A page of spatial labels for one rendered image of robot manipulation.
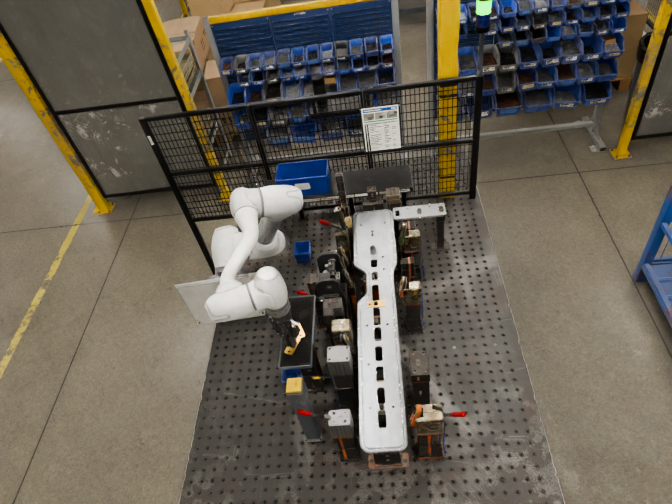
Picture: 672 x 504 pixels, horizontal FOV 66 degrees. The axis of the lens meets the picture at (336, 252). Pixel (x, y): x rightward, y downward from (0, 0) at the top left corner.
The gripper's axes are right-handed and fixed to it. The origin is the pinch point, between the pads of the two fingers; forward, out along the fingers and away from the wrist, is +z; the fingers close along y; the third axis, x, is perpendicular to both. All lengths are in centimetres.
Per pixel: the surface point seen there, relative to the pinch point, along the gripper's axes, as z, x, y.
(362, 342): 25.3, 22.5, 19.8
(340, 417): 19.9, -16.0, 25.9
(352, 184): 22, 122, -24
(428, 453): 50, -6, 58
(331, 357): 14.4, 5.2, 13.7
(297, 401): 17.0, -16.5, 7.6
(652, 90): 64, 329, 139
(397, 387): 25.4, 6.3, 41.8
